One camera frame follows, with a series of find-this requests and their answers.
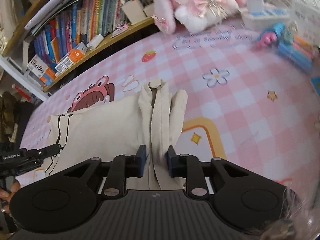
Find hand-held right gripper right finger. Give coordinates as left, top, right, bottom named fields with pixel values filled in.
left=167, top=145, right=252, bottom=201

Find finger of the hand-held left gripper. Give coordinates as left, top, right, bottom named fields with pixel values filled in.
left=26, top=144, right=62, bottom=160
left=15, top=158, right=43, bottom=174

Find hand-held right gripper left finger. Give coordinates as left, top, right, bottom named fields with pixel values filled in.
left=61, top=144, right=147, bottom=201

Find beige t-shirt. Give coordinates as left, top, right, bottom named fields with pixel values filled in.
left=42, top=78, right=189, bottom=191

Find person's left hand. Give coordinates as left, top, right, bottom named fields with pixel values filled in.
left=0, top=181, right=21, bottom=215

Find white and orange tall box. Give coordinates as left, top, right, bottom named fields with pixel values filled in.
left=27, top=54, right=57, bottom=86

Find pink checked cartoon desk mat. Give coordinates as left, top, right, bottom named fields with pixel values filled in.
left=19, top=17, right=320, bottom=205

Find orange and white flat box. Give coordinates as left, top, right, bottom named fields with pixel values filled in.
left=54, top=42, right=88, bottom=74

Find wooden bookshelf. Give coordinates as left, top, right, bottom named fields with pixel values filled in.
left=0, top=0, right=161, bottom=101

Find small white packet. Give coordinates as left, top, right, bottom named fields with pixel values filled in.
left=86, top=34, right=104, bottom=50

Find pink scissors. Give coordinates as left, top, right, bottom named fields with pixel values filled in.
left=110, top=20, right=129, bottom=38

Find person's fuzzy right sleeve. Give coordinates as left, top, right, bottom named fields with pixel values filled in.
left=260, top=187, right=320, bottom=240

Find row of colourful books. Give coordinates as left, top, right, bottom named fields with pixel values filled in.
left=32, top=0, right=156, bottom=63

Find beige pen holder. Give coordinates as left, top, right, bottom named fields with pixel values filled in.
left=121, top=0, right=147, bottom=26

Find small beige box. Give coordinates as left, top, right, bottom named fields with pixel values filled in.
left=143, top=3, right=157, bottom=17

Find pink and white plush bunny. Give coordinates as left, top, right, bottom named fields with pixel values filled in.
left=152, top=0, right=247, bottom=34

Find pink and blue hand toy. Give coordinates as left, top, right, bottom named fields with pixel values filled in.
left=256, top=22, right=286, bottom=49

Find white power strip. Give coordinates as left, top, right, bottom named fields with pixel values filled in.
left=241, top=3, right=291, bottom=29

